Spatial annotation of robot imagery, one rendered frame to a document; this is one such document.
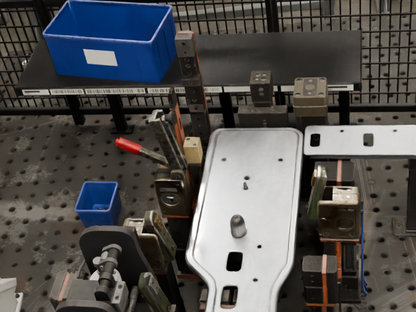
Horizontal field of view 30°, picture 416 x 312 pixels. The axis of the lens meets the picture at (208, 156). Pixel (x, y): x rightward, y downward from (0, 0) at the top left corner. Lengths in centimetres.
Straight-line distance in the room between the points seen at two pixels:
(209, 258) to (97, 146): 86
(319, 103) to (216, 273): 51
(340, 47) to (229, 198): 55
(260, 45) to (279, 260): 69
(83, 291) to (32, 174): 98
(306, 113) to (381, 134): 18
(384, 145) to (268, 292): 47
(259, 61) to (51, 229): 73
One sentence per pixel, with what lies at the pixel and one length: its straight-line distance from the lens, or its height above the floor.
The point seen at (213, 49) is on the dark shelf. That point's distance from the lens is 207.
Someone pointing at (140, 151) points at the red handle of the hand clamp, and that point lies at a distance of 167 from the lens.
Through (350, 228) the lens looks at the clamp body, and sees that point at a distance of 167.
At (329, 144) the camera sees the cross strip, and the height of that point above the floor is 100.
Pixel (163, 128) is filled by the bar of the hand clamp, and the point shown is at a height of 119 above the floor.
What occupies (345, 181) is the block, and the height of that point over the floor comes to 98.
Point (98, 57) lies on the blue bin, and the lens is 201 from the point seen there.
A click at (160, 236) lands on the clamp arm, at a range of 158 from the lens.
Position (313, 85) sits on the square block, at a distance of 186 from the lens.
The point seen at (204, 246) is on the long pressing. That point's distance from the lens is 162.
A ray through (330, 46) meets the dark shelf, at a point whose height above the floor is 103.
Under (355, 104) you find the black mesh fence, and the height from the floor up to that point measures 76.
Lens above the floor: 223
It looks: 43 degrees down
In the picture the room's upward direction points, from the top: 11 degrees counter-clockwise
